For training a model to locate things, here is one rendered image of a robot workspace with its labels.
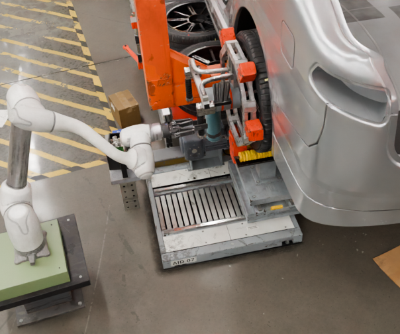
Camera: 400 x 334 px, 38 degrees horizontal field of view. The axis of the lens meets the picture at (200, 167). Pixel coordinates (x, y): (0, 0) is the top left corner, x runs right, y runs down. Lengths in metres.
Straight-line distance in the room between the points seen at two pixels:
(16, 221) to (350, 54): 1.77
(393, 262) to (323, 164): 1.33
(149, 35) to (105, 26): 2.39
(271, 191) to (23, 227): 1.43
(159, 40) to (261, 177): 1.01
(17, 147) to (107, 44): 2.64
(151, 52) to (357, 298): 1.78
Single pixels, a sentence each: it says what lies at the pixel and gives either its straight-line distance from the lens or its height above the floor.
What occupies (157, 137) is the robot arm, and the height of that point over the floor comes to 0.83.
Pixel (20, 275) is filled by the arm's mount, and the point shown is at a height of 0.38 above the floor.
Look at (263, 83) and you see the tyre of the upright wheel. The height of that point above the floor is 1.07.
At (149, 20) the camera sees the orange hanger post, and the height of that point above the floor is 1.13.
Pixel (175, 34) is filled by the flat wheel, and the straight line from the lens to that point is 4.47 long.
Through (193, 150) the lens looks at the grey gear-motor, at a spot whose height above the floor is 0.33.
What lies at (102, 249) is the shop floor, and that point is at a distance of 3.60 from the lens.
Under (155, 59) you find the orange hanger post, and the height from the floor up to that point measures 0.88.
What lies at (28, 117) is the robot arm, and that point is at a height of 1.16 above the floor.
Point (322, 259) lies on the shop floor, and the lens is 3.48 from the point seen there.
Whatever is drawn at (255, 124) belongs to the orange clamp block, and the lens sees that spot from 2.92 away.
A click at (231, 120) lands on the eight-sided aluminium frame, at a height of 0.62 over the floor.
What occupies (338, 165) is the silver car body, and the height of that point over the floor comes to 1.18.
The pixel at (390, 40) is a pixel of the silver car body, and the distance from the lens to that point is 3.34.
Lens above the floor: 2.70
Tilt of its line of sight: 42 degrees down
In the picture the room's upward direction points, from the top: 4 degrees counter-clockwise
